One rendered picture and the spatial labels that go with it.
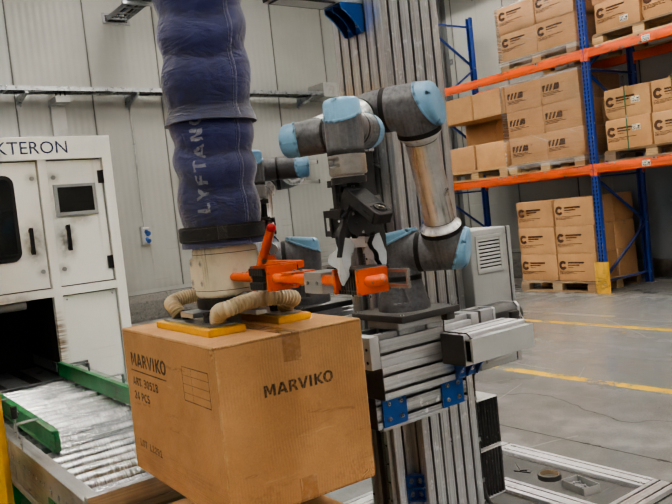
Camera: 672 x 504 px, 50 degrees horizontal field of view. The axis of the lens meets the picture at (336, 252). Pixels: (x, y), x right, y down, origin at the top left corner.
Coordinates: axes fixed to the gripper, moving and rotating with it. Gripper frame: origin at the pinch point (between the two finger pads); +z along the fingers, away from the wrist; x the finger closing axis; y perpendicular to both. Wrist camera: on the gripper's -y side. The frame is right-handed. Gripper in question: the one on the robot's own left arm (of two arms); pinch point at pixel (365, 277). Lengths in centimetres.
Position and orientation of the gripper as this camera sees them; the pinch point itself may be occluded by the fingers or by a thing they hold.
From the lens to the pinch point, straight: 142.8
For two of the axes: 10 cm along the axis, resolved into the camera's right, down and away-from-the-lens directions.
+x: -8.1, 1.2, -5.7
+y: -5.7, 0.1, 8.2
